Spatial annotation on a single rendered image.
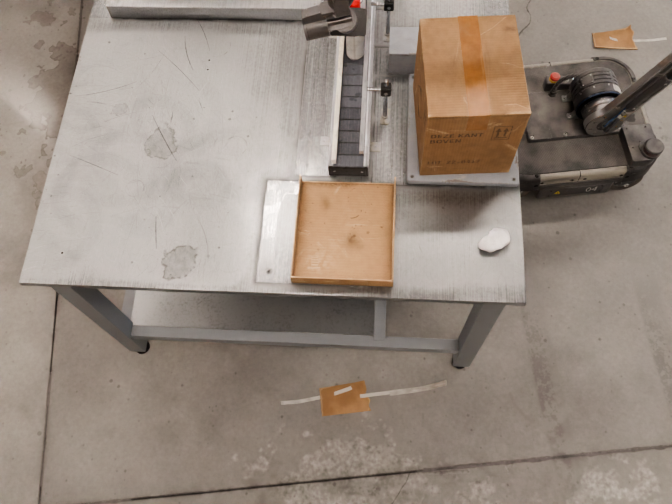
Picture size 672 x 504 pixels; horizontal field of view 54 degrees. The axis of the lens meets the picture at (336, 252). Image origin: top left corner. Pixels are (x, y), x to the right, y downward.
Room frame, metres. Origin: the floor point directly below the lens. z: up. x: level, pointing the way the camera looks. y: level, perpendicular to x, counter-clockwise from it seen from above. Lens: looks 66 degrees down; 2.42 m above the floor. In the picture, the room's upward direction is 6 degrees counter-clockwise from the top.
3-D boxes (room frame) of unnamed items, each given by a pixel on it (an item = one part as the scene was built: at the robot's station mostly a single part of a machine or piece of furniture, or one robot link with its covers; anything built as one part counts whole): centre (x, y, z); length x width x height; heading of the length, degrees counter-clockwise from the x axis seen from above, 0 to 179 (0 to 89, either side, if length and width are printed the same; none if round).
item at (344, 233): (0.75, -0.03, 0.85); 0.30 x 0.26 x 0.04; 171
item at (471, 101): (1.03, -0.38, 0.99); 0.30 x 0.24 x 0.27; 175
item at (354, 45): (1.30, -0.12, 0.98); 0.05 x 0.05 x 0.20
